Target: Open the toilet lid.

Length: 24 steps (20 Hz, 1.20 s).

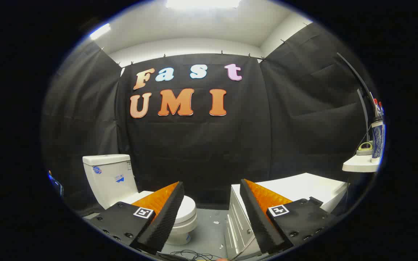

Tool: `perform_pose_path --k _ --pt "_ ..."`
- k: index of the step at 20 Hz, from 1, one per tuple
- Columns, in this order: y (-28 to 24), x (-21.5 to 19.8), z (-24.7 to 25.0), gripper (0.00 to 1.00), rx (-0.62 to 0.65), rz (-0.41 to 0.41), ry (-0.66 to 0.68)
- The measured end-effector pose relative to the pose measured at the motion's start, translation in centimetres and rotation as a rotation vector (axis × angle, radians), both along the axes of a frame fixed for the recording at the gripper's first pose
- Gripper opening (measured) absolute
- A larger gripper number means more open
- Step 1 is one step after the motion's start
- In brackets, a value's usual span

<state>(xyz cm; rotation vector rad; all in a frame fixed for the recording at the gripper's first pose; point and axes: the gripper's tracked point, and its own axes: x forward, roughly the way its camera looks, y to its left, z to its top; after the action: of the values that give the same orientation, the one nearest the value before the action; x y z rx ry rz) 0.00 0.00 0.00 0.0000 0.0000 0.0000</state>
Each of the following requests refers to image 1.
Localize white cabinet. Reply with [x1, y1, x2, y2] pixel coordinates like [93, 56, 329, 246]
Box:
[225, 173, 348, 260]

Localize yellow green soap holder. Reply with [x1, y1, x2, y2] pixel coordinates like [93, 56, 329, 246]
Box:
[356, 142, 373, 156]

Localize white toilet lid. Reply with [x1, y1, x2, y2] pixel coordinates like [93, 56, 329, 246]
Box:
[129, 191, 197, 224]

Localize white wall shelf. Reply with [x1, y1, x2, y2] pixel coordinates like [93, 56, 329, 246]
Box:
[342, 154, 381, 173]

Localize red toothbrushes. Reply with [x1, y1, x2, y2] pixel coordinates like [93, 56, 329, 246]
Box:
[373, 98, 384, 121]

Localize blue patterned cup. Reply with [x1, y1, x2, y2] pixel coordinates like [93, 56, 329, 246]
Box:
[371, 120, 386, 163]

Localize black backdrop cloth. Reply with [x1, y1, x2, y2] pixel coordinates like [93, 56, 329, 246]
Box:
[41, 22, 376, 218]

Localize black floor cables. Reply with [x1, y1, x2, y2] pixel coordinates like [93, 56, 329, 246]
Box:
[158, 249, 224, 261]

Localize black curved mirror frame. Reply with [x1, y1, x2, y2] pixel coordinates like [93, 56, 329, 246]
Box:
[337, 53, 377, 144]

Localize white toilet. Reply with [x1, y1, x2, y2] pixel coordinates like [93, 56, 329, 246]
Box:
[82, 154, 198, 246]

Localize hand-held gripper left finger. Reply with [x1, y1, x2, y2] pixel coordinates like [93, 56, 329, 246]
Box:
[89, 181, 185, 255]

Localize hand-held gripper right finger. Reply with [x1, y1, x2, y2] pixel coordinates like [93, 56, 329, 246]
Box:
[240, 179, 336, 254]

